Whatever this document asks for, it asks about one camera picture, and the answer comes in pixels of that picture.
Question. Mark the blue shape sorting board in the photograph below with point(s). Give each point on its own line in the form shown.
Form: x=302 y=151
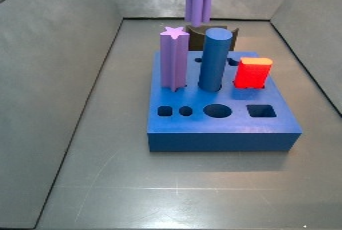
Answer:
x=230 y=120

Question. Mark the black block behind board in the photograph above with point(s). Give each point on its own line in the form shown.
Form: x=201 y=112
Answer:
x=198 y=33

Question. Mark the purple star shaped peg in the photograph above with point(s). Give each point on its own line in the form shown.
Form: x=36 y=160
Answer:
x=174 y=51

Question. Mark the blue cylinder peg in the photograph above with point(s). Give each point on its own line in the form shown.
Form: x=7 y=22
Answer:
x=215 y=50

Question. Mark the red block yellow top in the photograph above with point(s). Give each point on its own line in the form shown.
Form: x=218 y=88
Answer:
x=253 y=72

